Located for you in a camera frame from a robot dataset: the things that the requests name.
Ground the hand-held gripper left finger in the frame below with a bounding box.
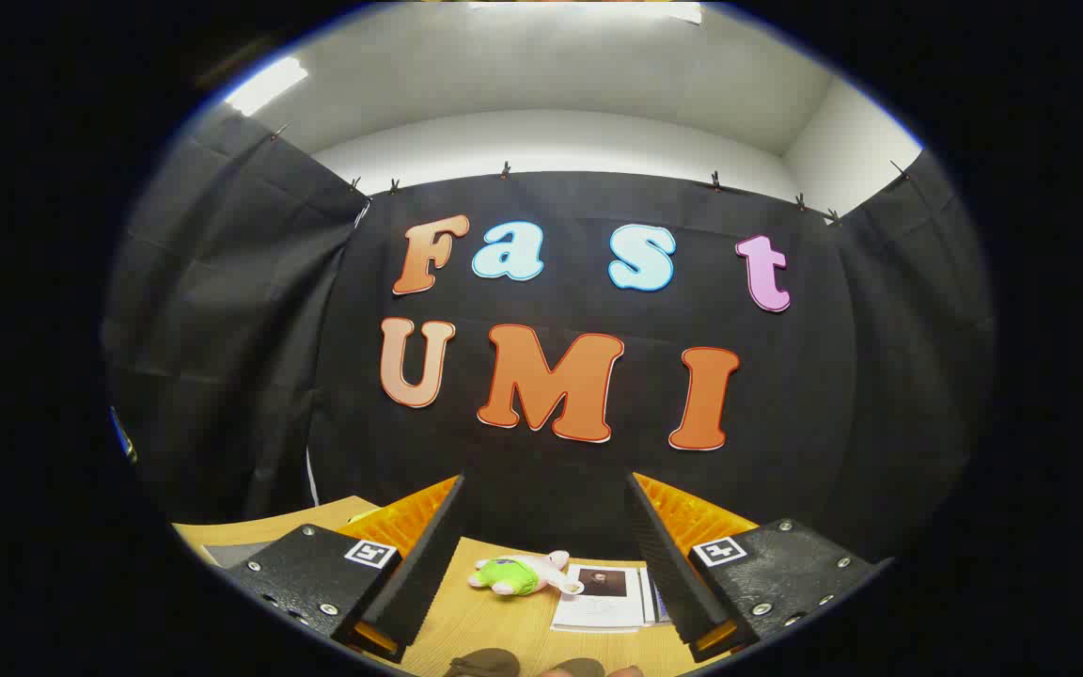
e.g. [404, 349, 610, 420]
[220, 473, 467, 665]

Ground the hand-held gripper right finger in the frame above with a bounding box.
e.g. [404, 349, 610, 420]
[623, 471, 893, 665]

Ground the brown fuzzy shoe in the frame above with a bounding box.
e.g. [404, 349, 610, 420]
[541, 657, 644, 677]
[443, 647, 522, 677]

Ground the blue book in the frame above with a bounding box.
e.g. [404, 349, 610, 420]
[640, 567, 674, 627]

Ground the white book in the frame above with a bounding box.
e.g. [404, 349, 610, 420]
[551, 562, 648, 633]

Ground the green plush toy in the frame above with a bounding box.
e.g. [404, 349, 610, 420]
[467, 550, 586, 599]

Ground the ceiling light panel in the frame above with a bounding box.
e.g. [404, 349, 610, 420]
[224, 56, 309, 118]
[466, 0, 702, 25]

